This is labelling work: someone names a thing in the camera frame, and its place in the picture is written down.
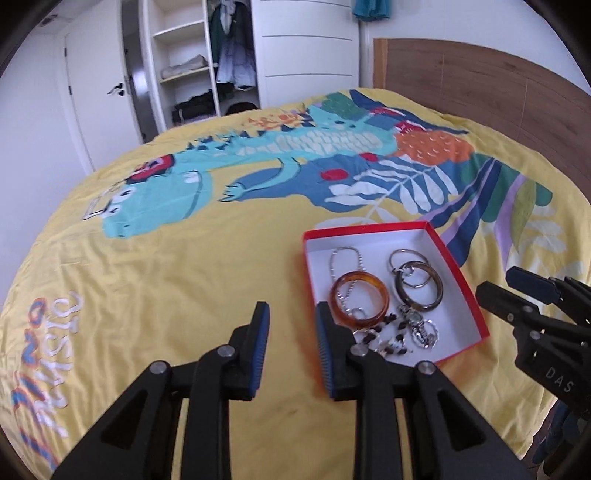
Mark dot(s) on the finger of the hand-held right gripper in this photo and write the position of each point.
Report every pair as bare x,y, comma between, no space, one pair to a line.
531,279
498,300

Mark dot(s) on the teal cloth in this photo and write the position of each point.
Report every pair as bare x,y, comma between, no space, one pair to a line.
371,8

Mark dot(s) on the wooden headboard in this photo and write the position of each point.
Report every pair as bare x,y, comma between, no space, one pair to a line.
485,78

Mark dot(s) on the silver ornament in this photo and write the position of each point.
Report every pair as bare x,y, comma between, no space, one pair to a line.
411,316

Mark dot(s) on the amber bangle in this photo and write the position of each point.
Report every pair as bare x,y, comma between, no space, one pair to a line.
339,309

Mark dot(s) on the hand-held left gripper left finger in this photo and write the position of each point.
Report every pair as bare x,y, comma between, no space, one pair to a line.
261,350

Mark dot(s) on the folded dark clothes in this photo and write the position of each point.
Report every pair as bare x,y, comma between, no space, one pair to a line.
194,108

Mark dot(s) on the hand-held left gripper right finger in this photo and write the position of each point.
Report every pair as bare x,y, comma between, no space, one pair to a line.
323,357

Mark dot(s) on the hanging clothes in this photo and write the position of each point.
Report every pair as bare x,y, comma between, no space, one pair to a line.
235,50

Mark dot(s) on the folded beige clothes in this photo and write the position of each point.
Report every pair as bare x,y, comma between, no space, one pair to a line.
184,69

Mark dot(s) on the yellow printed bedspread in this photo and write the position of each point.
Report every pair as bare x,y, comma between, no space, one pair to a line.
161,258

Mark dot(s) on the white door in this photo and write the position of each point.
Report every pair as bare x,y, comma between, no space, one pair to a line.
99,120

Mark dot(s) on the dark brown bangle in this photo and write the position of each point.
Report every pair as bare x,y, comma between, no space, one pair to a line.
436,295

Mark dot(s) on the white wardrobe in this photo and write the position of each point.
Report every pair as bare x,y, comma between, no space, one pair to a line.
304,46

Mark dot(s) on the red cardboard box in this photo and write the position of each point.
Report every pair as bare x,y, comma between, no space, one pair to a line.
457,318

